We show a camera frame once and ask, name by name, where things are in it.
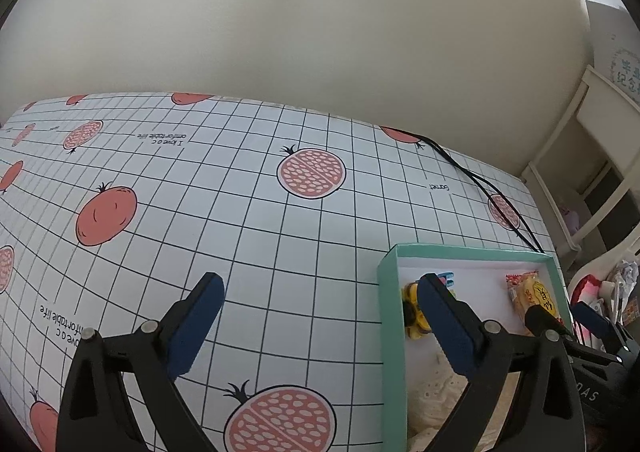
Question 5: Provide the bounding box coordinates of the red yellow snack packet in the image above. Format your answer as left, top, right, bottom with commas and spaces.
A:
506, 270, 563, 336

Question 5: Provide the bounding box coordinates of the cream mesh bath sponge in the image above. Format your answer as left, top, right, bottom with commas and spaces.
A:
407, 351, 520, 452

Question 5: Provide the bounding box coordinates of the colourful bead bracelet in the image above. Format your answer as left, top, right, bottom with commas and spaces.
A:
400, 271, 457, 341

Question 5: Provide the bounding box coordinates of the white cutout headboard shelf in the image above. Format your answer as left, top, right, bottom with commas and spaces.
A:
567, 225, 640, 296

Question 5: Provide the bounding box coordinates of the teal rimmed white tray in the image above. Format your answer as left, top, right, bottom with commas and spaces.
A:
378, 243, 572, 451

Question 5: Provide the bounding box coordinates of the white side shelf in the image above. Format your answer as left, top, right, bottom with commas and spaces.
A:
522, 66, 639, 265

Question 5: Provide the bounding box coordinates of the pomegranate print grid bedsheet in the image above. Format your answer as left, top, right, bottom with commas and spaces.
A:
1, 93, 552, 451

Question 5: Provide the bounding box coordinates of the white printed book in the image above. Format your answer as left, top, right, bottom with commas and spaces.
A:
586, 1, 640, 104

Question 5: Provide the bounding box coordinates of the black cable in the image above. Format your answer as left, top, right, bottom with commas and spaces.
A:
382, 126, 547, 254

